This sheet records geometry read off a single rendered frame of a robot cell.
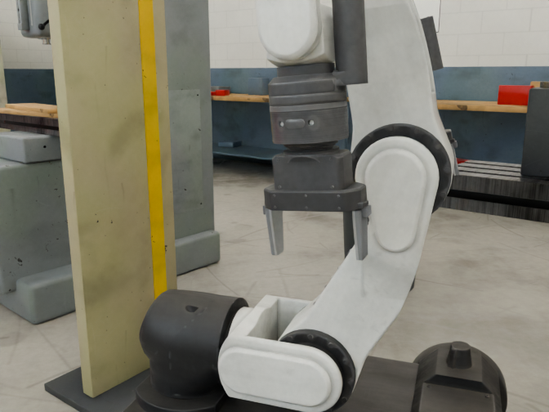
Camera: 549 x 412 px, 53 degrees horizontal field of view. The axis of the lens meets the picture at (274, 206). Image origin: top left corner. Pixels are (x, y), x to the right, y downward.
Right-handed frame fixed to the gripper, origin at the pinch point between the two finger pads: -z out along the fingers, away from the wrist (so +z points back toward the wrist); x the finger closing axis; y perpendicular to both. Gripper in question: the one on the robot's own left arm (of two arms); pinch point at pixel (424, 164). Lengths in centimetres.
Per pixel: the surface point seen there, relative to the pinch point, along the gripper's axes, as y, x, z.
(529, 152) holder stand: 21.3, 19.9, -5.8
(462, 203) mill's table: 17.3, 4.6, -13.4
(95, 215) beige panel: 40, -111, -2
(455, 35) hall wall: 479, 5, 32
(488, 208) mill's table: 15.5, 9.7, -15.1
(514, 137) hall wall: 453, 39, -74
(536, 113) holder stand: 21.5, 22.5, 2.2
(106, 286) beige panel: 41, -117, -27
